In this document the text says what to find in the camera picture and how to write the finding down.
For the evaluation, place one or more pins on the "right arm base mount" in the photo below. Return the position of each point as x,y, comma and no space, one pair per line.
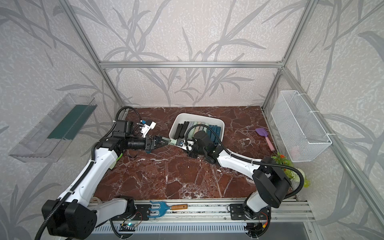
237,213

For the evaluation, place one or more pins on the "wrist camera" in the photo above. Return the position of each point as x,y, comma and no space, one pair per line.
188,145
146,126

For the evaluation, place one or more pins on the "white rectangular storage box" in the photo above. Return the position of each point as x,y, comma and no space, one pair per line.
181,118

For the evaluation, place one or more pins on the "teal pruning pliers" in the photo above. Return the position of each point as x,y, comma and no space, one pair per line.
218,133
213,134

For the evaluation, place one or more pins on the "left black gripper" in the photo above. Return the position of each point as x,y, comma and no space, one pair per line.
149,143

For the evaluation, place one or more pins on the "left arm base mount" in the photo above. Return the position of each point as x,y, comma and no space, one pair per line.
142,214

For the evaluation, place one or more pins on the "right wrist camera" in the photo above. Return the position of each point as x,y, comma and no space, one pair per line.
188,145

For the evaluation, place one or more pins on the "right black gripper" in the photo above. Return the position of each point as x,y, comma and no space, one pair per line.
191,155

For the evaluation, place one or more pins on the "black pruning pliers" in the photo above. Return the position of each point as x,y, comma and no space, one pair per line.
184,129
178,130

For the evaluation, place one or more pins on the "white wire mesh basket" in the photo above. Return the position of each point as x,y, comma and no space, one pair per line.
301,132

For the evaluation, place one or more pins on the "mint pruning pliers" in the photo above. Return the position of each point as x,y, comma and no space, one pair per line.
174,142

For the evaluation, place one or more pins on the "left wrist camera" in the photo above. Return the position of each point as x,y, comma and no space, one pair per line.
146,126

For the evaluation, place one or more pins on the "purple pink silicone spatula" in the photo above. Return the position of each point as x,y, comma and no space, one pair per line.
263,133

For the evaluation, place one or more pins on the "clear plastic wall shelf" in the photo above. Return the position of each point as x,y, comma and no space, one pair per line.
50,138

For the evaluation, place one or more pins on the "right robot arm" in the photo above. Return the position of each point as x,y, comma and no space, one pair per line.
273,182

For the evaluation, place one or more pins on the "blue garden hand fork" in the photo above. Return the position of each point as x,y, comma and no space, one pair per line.
159,209

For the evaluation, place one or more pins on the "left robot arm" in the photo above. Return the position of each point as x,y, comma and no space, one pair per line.
70,215

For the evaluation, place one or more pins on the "green gardening glove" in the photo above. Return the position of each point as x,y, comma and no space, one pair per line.
118,159

